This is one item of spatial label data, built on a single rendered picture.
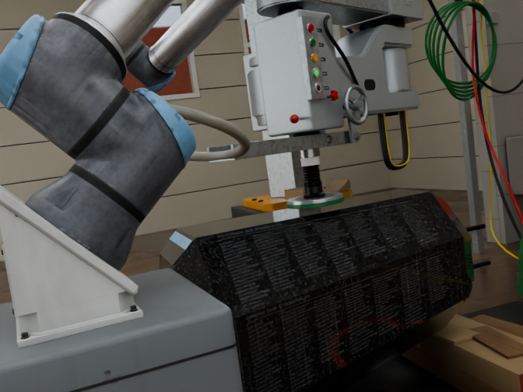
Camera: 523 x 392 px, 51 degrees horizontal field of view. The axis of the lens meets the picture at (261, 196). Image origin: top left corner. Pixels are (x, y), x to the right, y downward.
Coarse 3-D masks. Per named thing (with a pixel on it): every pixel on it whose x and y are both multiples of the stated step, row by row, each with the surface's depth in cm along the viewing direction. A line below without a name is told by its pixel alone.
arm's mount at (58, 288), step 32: (0, 192) 75; (0, 224) 76; (32, 224) 77; (32, 256) 78; (64, 256) 80; (96, 256) 83; (32, 288) 78; (64, 288) 80; (96, 288) 82; (128, 288) 83; (32, 320) 79; (64, 320) 80; (96, 320) 81
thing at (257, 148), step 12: (336, 132) 210; (348, 132) 215; (252, 144) 175; (264, 144) 179; (276, 144) 183; (288, 144) 188; (300, 144) 193; (312, 144) 198; (324, 144) 203; (336, 144) 209; (240, 156) 171; (252, 156) 175
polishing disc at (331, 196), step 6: (330, 192) 215; (336, 192) 212; (294, 198) 211; (300, 198) 208; (306, 198) 205; (312, 198) 203; (318, 198) 200; (324, 198) 198; (330, 198) 198; (336, 198) 200; (288, 204) 206; (294, 204) 201; (300, 204) 199; (306, 204) 198
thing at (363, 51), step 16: (368, 32) 229; (384, 32) 231; (400, 32) 242; (336, 48) 201; (352, 48) 227; (368, 48) 222; (384, 48) 243; (352, 64) 212; (368, 64) 221; (352, 80) 212; (368, 80) 220; (384, 80) 230; (352, 96) 211; (368, 96) 220; (384, 96) 230; (400, 96) 239; (416, 96) 251; (352, 112) 211; (368, 112) 222; (384, 112) 233; (352, 128) 213
